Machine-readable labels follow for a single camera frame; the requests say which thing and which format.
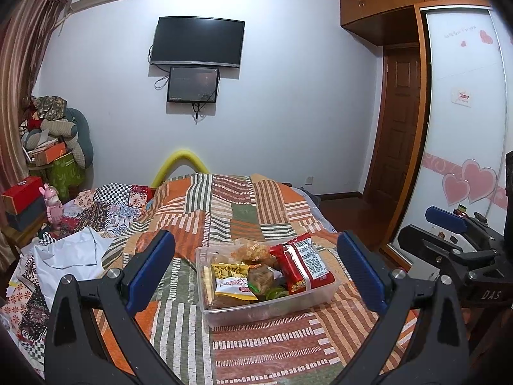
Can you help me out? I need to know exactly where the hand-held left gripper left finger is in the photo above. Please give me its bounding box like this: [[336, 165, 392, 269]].
[[44, 228, 185, 385]]

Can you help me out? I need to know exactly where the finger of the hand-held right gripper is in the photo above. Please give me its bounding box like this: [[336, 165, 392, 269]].
[[425, 206, 503, 245], [397, 225, 498, 266]]

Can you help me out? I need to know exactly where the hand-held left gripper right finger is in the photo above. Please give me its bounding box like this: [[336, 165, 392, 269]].
[[332, 230, 471, 385]]

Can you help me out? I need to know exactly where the clear plastic container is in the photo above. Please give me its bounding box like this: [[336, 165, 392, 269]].
[[195, 237, 339, 328]]

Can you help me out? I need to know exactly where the white wardrobe door with hearts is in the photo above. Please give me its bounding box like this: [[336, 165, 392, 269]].
[[391, 6, 513, 265]]

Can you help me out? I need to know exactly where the checkered patchwork quilt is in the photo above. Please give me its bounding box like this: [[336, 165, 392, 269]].
[[0, 182, 155, 354]]

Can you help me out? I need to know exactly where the yellow chips packet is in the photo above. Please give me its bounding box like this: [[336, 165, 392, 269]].
[[210, 262, 251, 280]]

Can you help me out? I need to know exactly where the white plastic bag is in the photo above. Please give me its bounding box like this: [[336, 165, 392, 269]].
[[32, 227, 115, 309]]

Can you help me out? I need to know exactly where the white and red snack packet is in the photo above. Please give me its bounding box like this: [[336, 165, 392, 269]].
[[214, 276, 259, 301]]

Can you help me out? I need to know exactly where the brown snack packet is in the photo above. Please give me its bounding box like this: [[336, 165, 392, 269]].
[[246, 265, 285, 295]]

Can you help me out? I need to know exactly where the brown wooden door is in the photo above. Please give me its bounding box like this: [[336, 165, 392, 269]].
[[363, 44, 423, 245]]

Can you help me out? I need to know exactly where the clear crispy snack packet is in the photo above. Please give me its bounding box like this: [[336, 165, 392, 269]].
[[230, 238, 273, 265]]

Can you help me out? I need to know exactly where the pink toy figure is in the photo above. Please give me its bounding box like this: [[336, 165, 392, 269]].
[[40, 184, 64, 222]]

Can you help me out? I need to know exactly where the yellow foam tube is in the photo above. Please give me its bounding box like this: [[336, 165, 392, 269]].
[[150, 149, 210, 189]]

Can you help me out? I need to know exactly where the white label sticker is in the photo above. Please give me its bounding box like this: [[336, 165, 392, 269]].
[[450, 87, 474, 107]]

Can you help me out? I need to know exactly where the striped patchwork blanket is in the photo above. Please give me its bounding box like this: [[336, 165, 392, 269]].
[[90, 172, 425, 385]]

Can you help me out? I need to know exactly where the green patterned box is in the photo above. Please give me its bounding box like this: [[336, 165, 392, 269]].
[[44, 153, 87, 199]]

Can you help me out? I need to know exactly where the dark grey box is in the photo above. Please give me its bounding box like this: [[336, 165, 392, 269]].
[[6, 198, 49, 231]]

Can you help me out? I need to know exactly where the red gift box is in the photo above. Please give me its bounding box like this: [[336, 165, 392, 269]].
[[0, 176, 48, 215]]

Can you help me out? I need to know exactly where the flat orange box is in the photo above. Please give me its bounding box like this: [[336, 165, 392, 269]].
[[28, 141, 69, 165]]

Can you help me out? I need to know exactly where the pile of cushions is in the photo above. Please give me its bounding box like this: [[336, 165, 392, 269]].
[[20, 95, 95, 169]]

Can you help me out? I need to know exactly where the wooden overhead cabinet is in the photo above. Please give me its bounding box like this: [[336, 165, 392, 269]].
[[339, 0, 492, 47]]

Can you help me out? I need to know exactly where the striped brown curtain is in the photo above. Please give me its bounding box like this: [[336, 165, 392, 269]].
[[0, 0, 75, 257]]

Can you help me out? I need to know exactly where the small wall monitor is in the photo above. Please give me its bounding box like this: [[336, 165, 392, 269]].
[[167, 66, 220, 104]]

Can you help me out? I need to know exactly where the black wall television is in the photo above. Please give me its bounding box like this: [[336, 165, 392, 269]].
[[149, 16, 246, 69]]

